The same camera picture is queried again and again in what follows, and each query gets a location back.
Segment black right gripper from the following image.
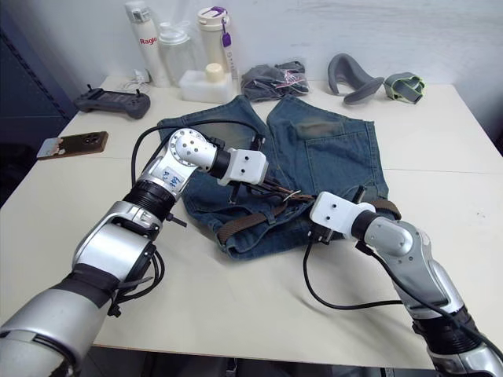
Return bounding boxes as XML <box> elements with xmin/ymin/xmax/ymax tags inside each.
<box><xmin>308</xmin><ymin>184</ymin><xmax>369</xmax><ymax>245</ymax></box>

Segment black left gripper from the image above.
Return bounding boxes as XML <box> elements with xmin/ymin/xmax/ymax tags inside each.
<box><xmin>230</xmin><ymin>177</ymin><xmax>296</xmax><ymax>204</ymax></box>

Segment brown braided belt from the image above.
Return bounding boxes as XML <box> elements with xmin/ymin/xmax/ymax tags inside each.
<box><xmin>215</xmin><ymin>190</ymin><xmax>402</xmax><ymax>247</ymax></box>

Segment blue denim shorts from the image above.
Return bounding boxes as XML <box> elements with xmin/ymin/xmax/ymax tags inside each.
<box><xmin>156</xmin><ymin>93</ymin><xmax>390</xmax><ymax>260</ymax></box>

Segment bag of grey clothes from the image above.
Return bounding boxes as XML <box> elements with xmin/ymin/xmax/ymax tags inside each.
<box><xmin>240</xmin><ymin>58</ymin><xmax>311</xmax><ymax>103</ymax></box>

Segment white container with cream cap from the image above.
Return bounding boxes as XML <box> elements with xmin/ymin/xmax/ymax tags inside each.
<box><xmin>179</xmin><ymin>62</ymin><xmax>233</xmax><ymax>105</ymax></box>

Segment clear bottle with lettering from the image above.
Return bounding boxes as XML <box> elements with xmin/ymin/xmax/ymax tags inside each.
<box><xmin>223</xmin><ymin>46</ymin><xmax>240</xmax><ymax>86</ymax></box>

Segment grey curved foam pillow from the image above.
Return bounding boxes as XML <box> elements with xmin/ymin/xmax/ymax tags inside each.
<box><xmin>327</xmin><ymin>52</ymin><xmax>385</xmax><ymax>105</ymax></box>

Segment cream bottle with purple lid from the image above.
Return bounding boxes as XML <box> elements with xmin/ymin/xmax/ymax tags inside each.
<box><xmin>196</xmin><ymin>5</ymin><xmax>233</xmax><ymax>75</ymax></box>

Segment clear plastic shaker bottle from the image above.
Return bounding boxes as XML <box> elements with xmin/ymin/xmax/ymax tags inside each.
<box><xmin>156</xmin><ymin>21</ymin><xmax>197</xmax><ymax>86</ymax></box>

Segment dark grey handheld controller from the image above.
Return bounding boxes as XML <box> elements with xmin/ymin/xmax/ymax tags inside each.
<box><xmin>73</xmin><ymin>84</ymin><xmax>152</xmax><ymax>120</ymax></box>

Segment white bottle with red lettering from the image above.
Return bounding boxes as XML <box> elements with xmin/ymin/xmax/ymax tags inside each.
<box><xmin>124</xmin><ymin>0</ymin><xmax>172</xmax><ymax>88</ymax></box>

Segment brown smartphone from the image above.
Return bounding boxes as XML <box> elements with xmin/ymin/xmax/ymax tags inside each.
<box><xmin>58</xmin><ymin>130</ymin><xmax>109</xmax><ymax>157</ymax></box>

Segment dark blue cabinet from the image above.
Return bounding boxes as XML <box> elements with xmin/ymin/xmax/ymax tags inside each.
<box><xmin>0</xmin><ymin>15</ymin><xmax>79</xmax><ymax>209</ymax></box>

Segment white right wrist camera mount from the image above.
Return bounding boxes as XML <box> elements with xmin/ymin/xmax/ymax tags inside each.
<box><xmin>308</xmin><ymin>191</ymin><xmax>375</xmax><ymax>240</ymax></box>

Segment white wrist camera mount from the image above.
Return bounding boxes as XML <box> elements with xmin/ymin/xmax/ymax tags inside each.
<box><xmin>216</xmin><ymin>148</ymin><xmax>270</xmax><ymax>186</ymax></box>
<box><xmin>308</xmin><ymin>191</ymin><xmax>375</xmax><ymax>240</ymax></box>

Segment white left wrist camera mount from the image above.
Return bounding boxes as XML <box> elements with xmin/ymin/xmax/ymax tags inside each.
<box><xmin>216</xmin><ymin>148</ymin><xmax>270</xmax><ymax>186</ymax></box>

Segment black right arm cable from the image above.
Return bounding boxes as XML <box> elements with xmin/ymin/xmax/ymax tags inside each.
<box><xmin>303</xmin><ymin>233</ymin><xmax>503</xmax><ymax>362</ymax></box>

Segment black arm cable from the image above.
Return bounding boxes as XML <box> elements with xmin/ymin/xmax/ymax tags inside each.
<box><xmin>108</xmin><ymin>119</ymin><xmax>264</xmax><ymax>319</ymax></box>
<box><xmin>303</xmin><ymin>233</ymin><xmax>503</xmax><ymax>362</ymax></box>

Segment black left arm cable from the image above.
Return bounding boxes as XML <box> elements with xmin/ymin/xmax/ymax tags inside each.
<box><xmin>108</xmin><ymin>119</ymin><xmax>264</xmax><ymax>319</ymax></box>

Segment grey green strap roll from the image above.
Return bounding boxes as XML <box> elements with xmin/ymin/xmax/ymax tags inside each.
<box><xmin>384</xmin><ymin>71</ymin><xmax>428</xmax><ymax>105</ymax></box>

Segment white charger with cord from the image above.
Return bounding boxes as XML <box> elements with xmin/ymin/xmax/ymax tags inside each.
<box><xmin>117</xmin><ymin>68</ymin><xmax>153</xmax><ymax>90</ymax></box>

